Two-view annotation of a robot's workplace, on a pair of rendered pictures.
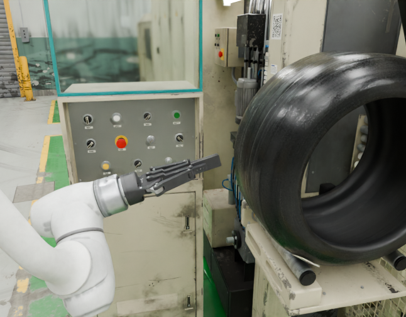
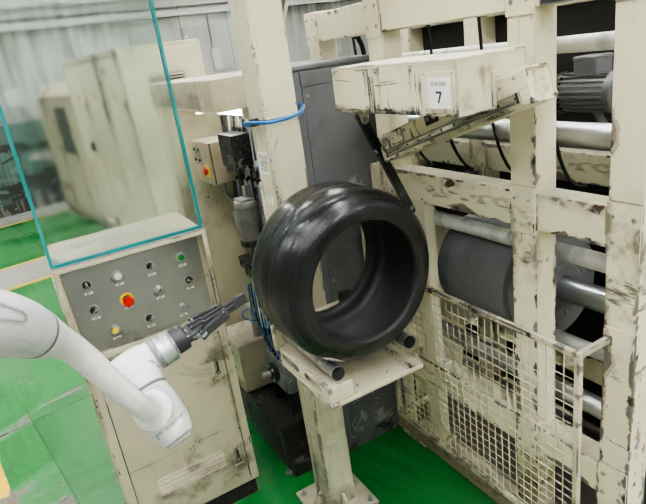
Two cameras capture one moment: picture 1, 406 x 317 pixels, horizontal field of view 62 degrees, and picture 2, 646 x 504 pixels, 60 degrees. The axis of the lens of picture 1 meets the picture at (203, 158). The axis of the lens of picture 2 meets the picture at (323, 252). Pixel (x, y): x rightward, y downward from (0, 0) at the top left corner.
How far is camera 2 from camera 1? 84 cm
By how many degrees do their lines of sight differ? 14
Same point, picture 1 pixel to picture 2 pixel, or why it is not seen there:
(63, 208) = (130, 369)
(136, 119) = (139, 271)
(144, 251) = not seen: hidden behind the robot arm
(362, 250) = (374, 339)
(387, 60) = (351, 195)
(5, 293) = not seen: outside the picture
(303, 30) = (288, 164)
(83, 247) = (161, 391)
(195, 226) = (226, 368)
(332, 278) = (362, 372)
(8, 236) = (121, 389)
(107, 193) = (163, 347)
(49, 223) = not seen: hidden behind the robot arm
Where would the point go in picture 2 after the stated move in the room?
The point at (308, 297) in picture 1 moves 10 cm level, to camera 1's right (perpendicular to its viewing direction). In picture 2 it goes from (343, 389) to (373, 380)
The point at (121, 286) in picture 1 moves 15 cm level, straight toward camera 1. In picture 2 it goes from (159, 459) to (172, 479)
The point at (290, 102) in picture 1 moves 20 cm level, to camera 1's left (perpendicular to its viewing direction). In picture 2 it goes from (289, 241) to (220, 257)
